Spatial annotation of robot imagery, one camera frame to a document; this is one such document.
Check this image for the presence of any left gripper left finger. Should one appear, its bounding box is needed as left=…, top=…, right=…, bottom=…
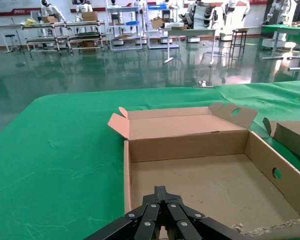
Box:
left=84, top=186, right=163, bottom=240

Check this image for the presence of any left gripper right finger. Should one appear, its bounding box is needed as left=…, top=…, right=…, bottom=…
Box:
left=162, top=186, right=243, bottom=240

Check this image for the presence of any large white robot base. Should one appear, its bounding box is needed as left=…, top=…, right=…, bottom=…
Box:
left=261, top=32, right=287, bottom=50

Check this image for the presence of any cardboard box with intact lid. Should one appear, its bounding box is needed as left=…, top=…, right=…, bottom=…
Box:
left=107, top=102, right=300, bottom=240

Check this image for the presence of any cardboard box with torn lid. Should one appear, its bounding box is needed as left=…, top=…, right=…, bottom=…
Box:
left=262, top=117, right=300, bottom=173

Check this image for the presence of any small open cardboard box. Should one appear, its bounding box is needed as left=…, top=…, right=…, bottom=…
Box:
left=151, top=16, right=165, bottom=30

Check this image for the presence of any rack of white robot parts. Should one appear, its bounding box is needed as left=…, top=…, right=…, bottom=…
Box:
left=178, top=0, right=217, bottom=29

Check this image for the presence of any closed brown cardboard box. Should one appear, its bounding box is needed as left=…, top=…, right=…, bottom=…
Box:
left=81, top=11, right=99, bottom=22

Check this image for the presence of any green tablecloth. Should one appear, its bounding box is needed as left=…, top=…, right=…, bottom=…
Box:
left=0, top=80, right=300, bottom=240

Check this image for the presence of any metal table clamp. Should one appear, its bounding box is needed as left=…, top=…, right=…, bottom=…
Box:
left=193, top=80, right=215, bottom=89

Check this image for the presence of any white shelf rack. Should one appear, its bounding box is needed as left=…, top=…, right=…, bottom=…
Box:
left=106, top=0, right=148, bottom=51
left=146, top=0, right=180, bottom=50

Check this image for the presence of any white humanoid robot on base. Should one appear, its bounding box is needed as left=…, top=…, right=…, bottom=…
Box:
left=219, top=0, right=251, bottom=42

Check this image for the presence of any white desk with metal legs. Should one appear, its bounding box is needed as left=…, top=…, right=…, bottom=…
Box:
left=162, top=27, right=218, bottom=67

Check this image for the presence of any metal pipe workbench cart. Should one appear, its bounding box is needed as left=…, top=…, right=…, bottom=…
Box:
left=21, top=21, right=72, bottom=55
left=64, top=20, right=108, bottom=52

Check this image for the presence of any tall black stool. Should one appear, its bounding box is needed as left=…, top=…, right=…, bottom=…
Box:
left=229, top=27, right=250, bottom=60

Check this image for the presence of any table with green cover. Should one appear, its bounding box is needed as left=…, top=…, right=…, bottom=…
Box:
left=261, top=23, right=300, bottom=72

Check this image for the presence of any yellow bag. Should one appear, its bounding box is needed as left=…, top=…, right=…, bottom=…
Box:
left=23, top=18, right=40, bottom=27

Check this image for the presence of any black round stool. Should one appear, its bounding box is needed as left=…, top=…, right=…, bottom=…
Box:
left=4, top=34, right=24, bottom=54

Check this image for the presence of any small white table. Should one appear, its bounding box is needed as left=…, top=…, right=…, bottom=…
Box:
left=0, top=23, right=26, bottom=54

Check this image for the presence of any red wall banner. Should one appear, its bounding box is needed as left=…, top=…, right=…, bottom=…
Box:
left=0, top=6, right=42, bottom=17

